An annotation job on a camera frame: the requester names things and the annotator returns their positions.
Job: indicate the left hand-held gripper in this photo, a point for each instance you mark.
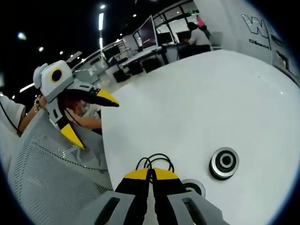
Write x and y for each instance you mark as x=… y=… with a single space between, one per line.
x=50 y=86

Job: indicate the large computer monitor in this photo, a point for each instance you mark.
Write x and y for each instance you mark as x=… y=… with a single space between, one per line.
x=147 y=32

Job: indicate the person's body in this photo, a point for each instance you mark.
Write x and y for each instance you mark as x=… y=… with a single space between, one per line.
x=9 y=110

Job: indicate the white table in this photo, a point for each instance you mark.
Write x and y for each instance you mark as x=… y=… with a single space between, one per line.
x=192 y=105

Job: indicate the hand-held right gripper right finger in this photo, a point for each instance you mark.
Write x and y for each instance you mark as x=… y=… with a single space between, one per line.
x=168 y=187

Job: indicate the office desk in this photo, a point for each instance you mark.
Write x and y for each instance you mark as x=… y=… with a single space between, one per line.
x=140 y=55

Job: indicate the metal wheel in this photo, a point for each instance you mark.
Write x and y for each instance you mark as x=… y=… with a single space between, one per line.
x=223 y=164
x=195 y=184

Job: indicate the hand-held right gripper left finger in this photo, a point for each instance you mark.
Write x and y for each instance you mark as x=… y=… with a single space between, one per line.
x=131 y=187

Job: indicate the person's left forearm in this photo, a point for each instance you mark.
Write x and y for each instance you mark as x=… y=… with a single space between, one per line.
x=29 y=119

